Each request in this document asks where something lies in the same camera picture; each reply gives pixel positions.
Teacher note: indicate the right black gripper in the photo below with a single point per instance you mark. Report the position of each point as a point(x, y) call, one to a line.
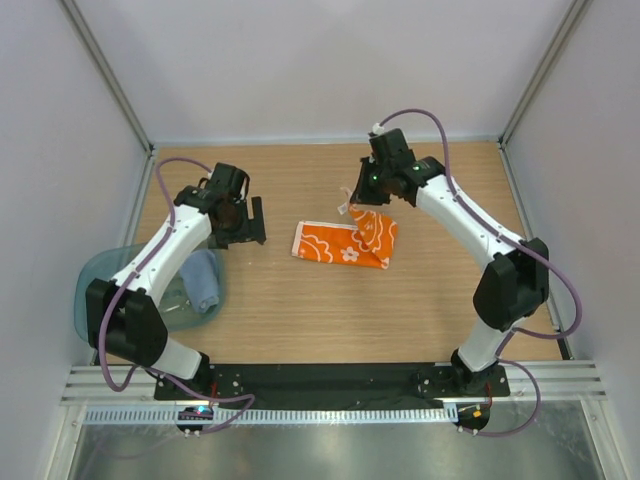
point(362, 194)

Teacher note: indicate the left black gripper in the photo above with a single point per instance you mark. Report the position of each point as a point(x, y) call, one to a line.
point(251, 230)

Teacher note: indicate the orange and white towel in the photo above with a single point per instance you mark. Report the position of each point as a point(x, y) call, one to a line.
point(369, 241)

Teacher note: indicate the blue bear towel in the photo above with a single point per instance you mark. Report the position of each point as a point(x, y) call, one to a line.
point(199, 274)

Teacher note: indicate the translucent blue plastic bin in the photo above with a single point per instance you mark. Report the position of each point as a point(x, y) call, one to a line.
point(175, 307)

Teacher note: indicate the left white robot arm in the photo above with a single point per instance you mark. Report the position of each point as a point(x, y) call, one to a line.
point(123, 318)

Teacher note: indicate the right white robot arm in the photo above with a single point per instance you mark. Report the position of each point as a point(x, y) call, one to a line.
point(513, 285)

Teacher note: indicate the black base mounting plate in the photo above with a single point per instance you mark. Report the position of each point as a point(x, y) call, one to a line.
point(349, 387)

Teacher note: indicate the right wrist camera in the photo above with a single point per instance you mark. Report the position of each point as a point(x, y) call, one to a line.
point(389, 149)

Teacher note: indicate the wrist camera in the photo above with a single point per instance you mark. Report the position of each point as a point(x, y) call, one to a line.
point(227, 180)
point(389, 149)

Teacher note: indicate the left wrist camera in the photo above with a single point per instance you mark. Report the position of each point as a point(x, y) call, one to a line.
point(227, 180)

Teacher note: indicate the white slotted cable duct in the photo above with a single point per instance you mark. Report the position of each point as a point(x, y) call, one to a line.
point(198, 416)

